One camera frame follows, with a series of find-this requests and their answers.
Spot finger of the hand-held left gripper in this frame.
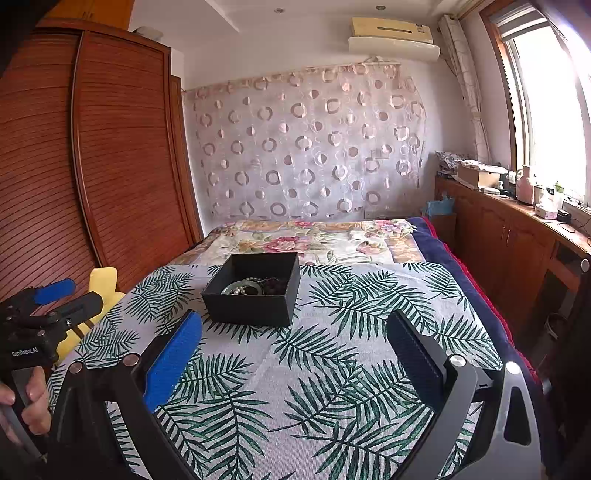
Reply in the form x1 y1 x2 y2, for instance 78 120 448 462
2 278 77 319
41 294 105 334

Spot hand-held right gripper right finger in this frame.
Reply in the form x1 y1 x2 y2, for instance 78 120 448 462
385 309 561 480

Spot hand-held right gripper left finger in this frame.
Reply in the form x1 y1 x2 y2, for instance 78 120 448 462
46 309 204 480

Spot black jewelry box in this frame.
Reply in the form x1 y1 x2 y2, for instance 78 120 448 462
201 251 302 328

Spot pale green jade bangle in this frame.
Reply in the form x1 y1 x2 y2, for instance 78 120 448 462
222 278 262 296

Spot brown bead bracelet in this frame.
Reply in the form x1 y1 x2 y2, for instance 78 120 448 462
260 275 290 296

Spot person's left hand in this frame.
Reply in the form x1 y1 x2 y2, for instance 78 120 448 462
0 367 51 445

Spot yellow plush toy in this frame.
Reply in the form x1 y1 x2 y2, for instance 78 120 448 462
60 267 127 358

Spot dark blue blanket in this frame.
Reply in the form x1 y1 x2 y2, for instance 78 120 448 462
406 216 550 398

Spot palm leaf printed blanket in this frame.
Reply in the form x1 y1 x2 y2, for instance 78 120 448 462
46 261 509 480

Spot wooden slatted wardrobe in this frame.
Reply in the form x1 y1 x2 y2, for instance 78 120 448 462
0 18 205 317

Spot blue bag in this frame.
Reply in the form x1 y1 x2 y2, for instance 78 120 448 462
422 193 458 217

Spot wooden cabinet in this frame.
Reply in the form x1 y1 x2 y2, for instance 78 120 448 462
434 174 591 356

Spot cardboard box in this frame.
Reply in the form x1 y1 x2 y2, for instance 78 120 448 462
457 162 509 190

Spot pile of papers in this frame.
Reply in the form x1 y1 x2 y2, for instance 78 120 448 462
435 150 468 177

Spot pink thermos jug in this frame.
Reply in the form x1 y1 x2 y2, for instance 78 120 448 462
516 165 534 205

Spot tied patterned window curtain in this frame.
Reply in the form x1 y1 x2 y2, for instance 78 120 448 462
438 14 493 165

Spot window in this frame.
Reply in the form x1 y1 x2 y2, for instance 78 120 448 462
480 0 591 200

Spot grey roller blind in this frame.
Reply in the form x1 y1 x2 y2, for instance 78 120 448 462
495 0 555 43

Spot wall air conditioner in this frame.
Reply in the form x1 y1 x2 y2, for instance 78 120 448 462
347 16 441 63

